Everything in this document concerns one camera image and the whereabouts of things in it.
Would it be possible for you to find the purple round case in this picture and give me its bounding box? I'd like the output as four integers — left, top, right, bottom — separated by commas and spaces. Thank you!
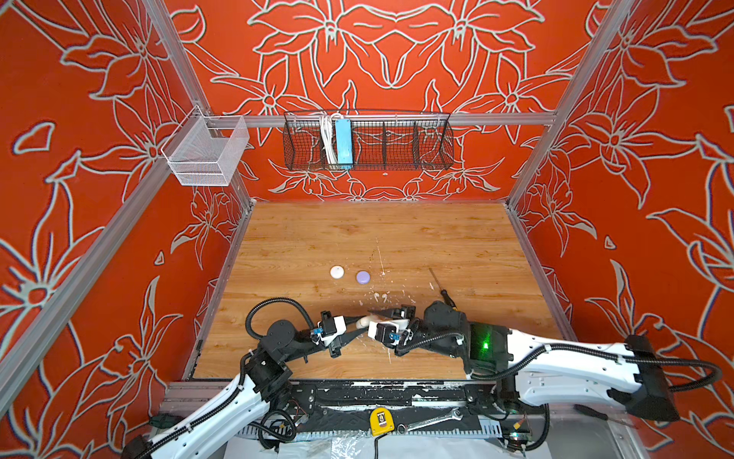
356, 271, 371, 285

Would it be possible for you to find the white earbuds charging case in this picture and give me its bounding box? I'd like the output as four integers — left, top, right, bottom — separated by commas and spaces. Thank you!
330, 265, 345, 279

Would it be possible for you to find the small white case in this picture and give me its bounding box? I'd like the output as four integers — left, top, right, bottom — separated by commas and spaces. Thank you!
356, 316, 378, 329

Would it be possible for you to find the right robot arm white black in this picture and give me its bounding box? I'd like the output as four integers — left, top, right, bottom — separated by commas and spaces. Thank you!
357, 300, 723, 423

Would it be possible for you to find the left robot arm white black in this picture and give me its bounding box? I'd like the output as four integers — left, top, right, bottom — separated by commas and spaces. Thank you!
122, 298, 369, 458

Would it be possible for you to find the yellow black screwdriver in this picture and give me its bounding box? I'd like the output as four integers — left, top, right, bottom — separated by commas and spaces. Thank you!
429, 268, 457, 310

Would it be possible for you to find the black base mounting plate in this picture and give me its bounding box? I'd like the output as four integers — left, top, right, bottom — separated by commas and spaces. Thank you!
257, 378, 546, 432

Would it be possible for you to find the yellow tape measure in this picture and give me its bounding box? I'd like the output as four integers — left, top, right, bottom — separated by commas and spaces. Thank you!
369, 407, 396, 437

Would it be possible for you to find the silver wrench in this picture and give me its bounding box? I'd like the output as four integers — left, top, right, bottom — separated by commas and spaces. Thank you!
397, 409, 464, 434

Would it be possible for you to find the light blue box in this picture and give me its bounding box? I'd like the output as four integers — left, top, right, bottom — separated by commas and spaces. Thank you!
335, 118, 354, 169

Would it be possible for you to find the clear plastic bin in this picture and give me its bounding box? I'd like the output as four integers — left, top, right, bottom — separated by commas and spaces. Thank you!
162, 115, 250, 187

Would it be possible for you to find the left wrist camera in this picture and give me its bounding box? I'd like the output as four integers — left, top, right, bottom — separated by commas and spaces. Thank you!
311, 311, 347, 347

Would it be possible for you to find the black wire basket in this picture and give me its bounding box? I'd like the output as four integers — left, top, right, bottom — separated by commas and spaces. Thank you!
283, 109, 455, 172

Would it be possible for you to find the green handled tool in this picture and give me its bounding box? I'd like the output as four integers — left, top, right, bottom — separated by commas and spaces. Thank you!
148, 413, 183, 430

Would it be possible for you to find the black screwdriver on frame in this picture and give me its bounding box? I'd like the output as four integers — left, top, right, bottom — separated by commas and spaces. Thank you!
573, 404, 635, 428

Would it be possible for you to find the white cable bundle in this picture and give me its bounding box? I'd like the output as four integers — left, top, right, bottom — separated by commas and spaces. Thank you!
317, 113, 339, 166

